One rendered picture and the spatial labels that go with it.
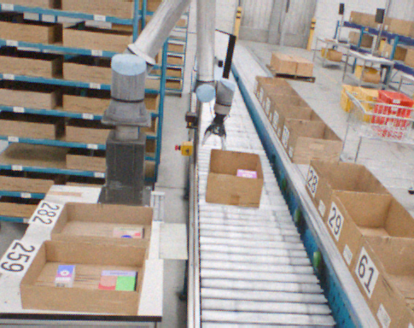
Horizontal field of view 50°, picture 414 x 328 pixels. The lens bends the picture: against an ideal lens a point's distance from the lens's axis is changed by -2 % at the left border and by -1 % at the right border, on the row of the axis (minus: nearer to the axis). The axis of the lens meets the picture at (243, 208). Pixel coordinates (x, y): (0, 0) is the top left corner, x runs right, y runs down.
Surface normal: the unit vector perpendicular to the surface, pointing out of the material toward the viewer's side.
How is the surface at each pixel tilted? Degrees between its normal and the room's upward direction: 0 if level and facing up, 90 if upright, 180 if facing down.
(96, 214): 89
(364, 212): 89
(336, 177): 89
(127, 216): 89
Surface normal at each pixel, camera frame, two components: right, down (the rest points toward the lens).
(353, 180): 0.10, 0.45
